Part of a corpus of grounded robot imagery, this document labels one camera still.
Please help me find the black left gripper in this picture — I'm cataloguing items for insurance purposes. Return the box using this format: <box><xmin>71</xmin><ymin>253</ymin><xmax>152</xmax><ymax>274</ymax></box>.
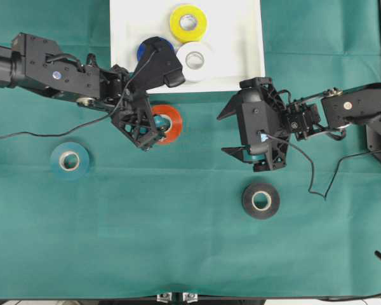
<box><xmin>98</xmin><ymin>65</ymin><xmax>171</xmax><ymax>151</ymax></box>

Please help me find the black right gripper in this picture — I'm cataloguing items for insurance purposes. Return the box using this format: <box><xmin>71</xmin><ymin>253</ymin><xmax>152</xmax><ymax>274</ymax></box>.
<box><xmin>217</xmin><ymin>77</ymin><xmax>290</xmax><ymax>173</ymax></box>

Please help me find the red tape roll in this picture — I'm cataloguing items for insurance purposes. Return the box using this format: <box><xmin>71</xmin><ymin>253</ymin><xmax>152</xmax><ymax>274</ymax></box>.
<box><xmin>152</xmin><ymin>104</ymin><xmax>183</xmax><ymax>145</ymax></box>

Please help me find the white tape roll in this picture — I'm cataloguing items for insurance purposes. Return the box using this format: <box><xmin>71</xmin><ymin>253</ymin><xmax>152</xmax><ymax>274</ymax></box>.
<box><xmin>176</xmin><ymin>42</ymin><xmax>213</xmax><ymax>83</ymax></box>

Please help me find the black tape roll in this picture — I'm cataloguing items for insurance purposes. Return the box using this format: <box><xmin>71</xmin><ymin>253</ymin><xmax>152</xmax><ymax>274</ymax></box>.
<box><xmin>242</xmin><ymin>182</ymin><xmax>280</xmax><ymax>220</ymax></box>

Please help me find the blue tape roll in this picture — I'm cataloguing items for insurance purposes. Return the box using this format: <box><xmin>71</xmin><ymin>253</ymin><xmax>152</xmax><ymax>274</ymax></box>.
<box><xmin>137</xmin><ymin>36</ymin><xmax>175</xmax><ymax>62</ymax></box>

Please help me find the yellow tape roll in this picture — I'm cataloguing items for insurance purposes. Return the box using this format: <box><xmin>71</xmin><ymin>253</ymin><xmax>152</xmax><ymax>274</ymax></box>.
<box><xmin>170</xmin><ymin>4</ymin><xmax>208</xmax><ymax>43</ymax></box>

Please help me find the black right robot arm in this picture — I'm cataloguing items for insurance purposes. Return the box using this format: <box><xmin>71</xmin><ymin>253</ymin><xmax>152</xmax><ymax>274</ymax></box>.
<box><xmin>217</xmin><ymin>77</ymin><xmax>381</xmax><ymax>172</ymax></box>

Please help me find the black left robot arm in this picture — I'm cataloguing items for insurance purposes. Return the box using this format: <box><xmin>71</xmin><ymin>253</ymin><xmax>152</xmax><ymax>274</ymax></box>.
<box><xmin>0</xmin><ymin>33</ymin><xmax>175</xmax><ymax>151</ymax></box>

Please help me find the teal tape roll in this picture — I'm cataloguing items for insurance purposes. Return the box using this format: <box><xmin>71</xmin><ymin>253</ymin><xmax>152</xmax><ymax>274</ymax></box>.
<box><xmin>50</xmin><ymin>142</ymin><xmax>90</xmax><ymax>180</ymax></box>

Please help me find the white plastic case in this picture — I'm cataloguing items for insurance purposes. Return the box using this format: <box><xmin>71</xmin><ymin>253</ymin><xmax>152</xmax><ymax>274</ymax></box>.
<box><xmin>110</xmin><ymin>1</ymin><xmax>265</xmax><ymax>93</ymax></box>

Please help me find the metal table clamp left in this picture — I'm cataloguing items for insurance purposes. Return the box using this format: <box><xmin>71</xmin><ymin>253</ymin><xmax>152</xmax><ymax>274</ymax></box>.
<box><xmin>156</xmin><ymin>292</ymin><xmax>173</xmax><ymax>304</ymax></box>

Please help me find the metal table clamp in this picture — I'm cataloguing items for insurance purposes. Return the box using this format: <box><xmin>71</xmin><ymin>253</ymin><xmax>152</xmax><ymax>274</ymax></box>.
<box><xmin>156</xmin><ymin>292</ymin><xmax>173</xmax><ymax>304</ymax></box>
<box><xmin>182</xmin><ymin>292</ymin><xmax>198</xmax><ymax>304</ymax></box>

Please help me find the metal table clamp right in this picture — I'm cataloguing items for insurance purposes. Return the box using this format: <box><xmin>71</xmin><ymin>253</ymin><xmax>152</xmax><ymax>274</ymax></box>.
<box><xmin>182</xmin><ymin>292</ymin><xmax>198</xmax><ymax>304</ymax></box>

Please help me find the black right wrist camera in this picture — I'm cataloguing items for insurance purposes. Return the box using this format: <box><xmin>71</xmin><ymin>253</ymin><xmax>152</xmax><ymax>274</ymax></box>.
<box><xmin>237</xmin><ymin>77</ymin><xmax>290</xmax><ymax>173</ymax></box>

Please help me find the black left camera cable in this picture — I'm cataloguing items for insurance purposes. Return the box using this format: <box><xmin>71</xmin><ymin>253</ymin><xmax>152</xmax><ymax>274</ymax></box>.
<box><xmin>0</xmin><ymin>50</ymin><xmax>156</xmax><ymax>142</ymax></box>

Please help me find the black camera cable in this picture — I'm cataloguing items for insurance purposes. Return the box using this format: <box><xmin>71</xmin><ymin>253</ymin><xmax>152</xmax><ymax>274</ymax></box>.
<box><xmin>263</xmin><ymin>133</ymin><xmax>381</xmax><ymax>201</ymax></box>
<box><xmin>0</xmin><ymin>50</ymin><xmax>156</xmax><ymax>142</ymax></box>

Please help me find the black right camera cable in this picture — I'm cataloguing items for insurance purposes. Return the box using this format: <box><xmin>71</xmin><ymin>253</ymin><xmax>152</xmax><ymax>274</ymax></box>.
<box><xmin>263</xmin><ymin>133</ymin><xmax>381</xmax><ymax>201</ymax></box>

